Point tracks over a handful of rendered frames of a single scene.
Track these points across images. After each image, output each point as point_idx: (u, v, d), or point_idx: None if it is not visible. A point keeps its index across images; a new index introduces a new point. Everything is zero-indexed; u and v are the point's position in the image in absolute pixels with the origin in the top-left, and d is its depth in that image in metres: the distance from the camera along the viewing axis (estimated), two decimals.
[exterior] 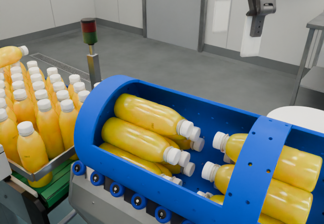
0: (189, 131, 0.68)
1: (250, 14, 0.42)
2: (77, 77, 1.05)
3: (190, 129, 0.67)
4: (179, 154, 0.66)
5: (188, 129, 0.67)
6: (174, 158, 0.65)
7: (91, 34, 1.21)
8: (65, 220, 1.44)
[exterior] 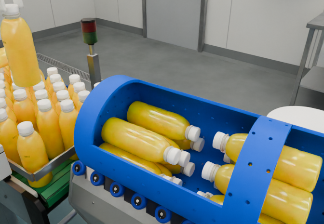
0: (10, 6, 0.69)
1: None
2: (77, 77, 1.05)
3: (10, 5, 0.69)
4: (179, 154, 0.66)
5: (5, 6, 0.69)
6: (174, 158, 0.65)
7: (91, 34, 1.21)
8: (65, 220, 1.44)
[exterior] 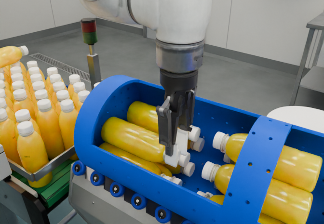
0: (22, 112, 0.83)
1: (190, 129, 0.65)
2: (77, 77, 1.05)
3: (22, 112, 0.84)
4: (178, 154, 0.67)
5: (18, 112, 0.83)
6: None
7: (91, 34, 1.21)
8: (65, 220, 1.44)
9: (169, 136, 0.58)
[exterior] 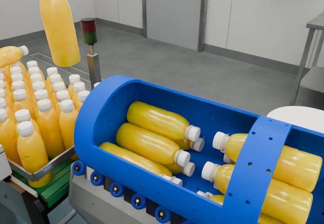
0: (22, 112, 0.83)
1: None
2: (77, 77, 1.05)
3: (22, 112, 0.84)
4: None
5: (18, 112, 0.83)
6: None
7: (91, 34, 1.21)
8: (65, 220, 1.44)
9: None
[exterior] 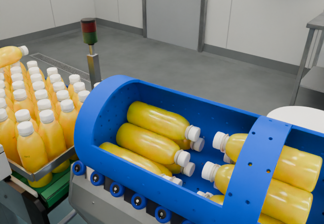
0: (22, 112, 0.83)
1: None
2: (77, 77, 1.05)
3: (22, 112, 0.84)
4: (47, 111, 0.84)
5: (18, 112, 0.83)
6: (41, 113, 0.83)
7: (91, 34, 1.21)
8: (65, 220, 1.44)
9: None
